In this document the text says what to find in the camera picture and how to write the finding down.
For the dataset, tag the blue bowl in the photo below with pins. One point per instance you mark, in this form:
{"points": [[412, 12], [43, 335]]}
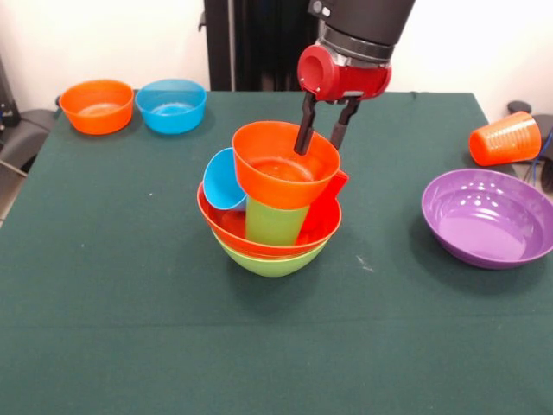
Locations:
{"points": [[170, 116]]}

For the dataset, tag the purple bowl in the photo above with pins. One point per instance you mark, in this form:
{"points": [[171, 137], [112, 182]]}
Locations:
{"points": [[484, 225]]}

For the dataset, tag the dark equipment rack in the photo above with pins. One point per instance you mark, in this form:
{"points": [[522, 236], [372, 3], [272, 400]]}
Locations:
{"points": [[3, 99]]}

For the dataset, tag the green bowl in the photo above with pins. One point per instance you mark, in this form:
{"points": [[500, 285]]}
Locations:
{"points": [[268, 266]]}

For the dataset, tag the small orange bowl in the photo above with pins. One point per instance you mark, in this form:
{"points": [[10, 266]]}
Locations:
{"points": [[276, 190], [97, 104]]}

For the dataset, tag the wide orange bowl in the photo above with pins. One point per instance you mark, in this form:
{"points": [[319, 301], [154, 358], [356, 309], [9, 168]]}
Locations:
{"points": [[224, 225]]}

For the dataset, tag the red cup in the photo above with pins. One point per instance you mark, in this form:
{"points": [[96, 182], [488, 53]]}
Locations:
{"points": [[322, 212]]}

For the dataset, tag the orange cup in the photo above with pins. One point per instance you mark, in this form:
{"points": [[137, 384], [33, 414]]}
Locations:
{"points": [[505, 140]]}

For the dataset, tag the dark green tablecloth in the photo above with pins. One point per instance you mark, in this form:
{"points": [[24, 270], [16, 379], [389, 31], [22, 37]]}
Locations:
{"points": [[259, 337]]}

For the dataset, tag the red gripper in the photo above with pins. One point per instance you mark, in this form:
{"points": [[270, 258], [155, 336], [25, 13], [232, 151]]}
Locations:
{"points": [[358, 82]]}

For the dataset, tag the green cup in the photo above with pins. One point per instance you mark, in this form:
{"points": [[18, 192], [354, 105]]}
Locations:
{"points": [[272, 225]]}

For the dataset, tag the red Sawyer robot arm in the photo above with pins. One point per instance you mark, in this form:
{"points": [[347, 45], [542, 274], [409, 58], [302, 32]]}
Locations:
{"points": [[367, 21]]}

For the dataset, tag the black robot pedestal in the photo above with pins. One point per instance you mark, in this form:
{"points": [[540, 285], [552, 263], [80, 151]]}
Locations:
{"points": [[259, 43]]}

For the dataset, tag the grey chair base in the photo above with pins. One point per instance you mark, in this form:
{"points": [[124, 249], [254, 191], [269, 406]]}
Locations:
{"points": [[26, 134]]}

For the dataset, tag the blue cup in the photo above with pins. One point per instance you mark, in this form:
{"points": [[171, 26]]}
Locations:
{"points": [[222, 181]]}

